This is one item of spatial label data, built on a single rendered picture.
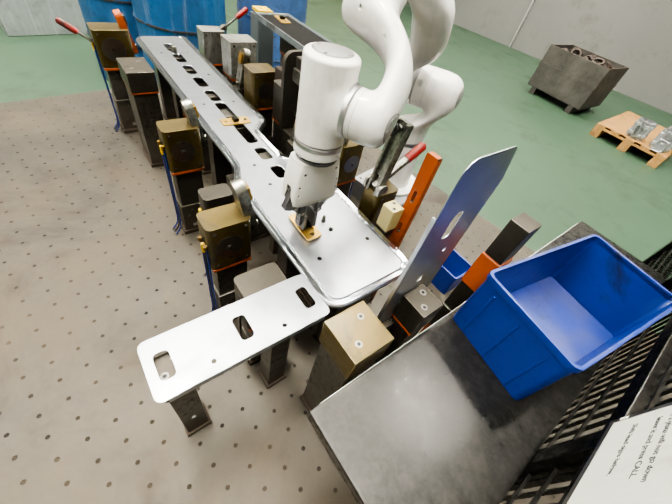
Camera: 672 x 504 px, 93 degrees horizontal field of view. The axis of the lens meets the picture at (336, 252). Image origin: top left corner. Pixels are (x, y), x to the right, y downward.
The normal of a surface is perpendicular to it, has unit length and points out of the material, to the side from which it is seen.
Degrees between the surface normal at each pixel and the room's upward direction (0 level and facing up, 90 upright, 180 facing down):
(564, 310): 0
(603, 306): 90
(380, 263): 0
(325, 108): 88
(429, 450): 0
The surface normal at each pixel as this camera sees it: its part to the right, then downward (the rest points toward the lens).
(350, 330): 0.18, -0.65
